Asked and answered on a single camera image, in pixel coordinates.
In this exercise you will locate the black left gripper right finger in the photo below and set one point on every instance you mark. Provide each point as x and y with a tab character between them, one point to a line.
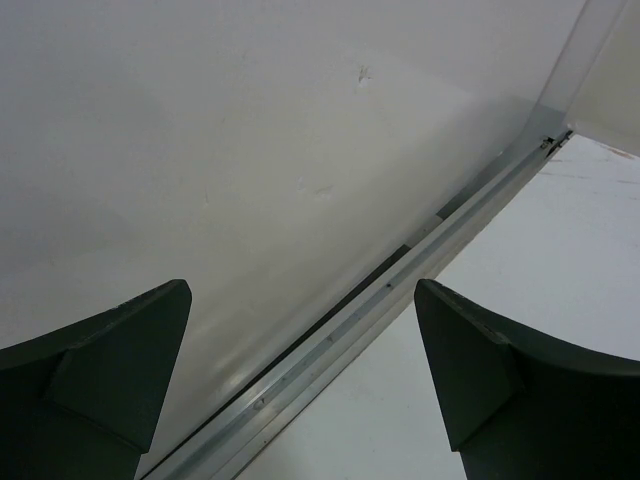
520	404

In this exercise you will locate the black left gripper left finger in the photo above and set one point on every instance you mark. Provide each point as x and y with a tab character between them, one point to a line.
84	401

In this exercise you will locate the aluminium table edge rail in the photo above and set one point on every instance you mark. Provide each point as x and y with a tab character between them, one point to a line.
226	444

